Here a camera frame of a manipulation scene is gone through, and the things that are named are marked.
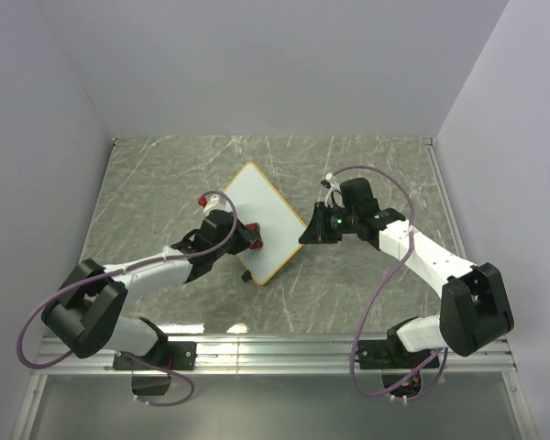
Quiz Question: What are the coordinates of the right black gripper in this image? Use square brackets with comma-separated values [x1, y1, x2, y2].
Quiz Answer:
[299, 202, 358, 245]

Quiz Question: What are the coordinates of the red heart-shaped eraser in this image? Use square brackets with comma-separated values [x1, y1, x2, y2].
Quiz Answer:
[246, 223, 263, 250]

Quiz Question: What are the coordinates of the yellow framed whiteboard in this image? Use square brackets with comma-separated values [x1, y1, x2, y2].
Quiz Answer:
[225, 162, 306, 286]

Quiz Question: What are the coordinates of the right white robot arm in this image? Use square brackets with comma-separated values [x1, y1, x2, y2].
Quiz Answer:
[299, 174, 514, 368]

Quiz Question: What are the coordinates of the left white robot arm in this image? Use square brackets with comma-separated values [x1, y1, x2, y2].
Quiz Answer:
[41, 210, 262, 369]

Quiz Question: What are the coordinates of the right black whiteboard foot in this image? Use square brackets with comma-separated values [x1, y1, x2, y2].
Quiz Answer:
[241, 270, 252, 282]

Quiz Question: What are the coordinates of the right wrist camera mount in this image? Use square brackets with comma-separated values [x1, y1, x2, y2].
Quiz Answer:
[321, 172, 345, 208]

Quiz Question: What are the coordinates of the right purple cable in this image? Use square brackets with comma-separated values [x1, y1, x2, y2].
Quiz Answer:
[349, 164, 450, 404]

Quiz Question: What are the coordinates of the aluminium mounting rail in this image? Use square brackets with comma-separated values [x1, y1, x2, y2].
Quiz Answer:
[37, 334, 517, 376]

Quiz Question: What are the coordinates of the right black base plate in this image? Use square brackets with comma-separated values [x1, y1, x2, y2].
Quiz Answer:
[349, 337, 440, 370]

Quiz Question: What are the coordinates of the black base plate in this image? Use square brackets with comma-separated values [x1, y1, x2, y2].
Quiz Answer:
[349, 337, 440, 370]
[113, 341, 197, 371]

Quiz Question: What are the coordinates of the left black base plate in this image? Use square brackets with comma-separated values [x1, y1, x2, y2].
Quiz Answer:
[113, 341, 197, 371]

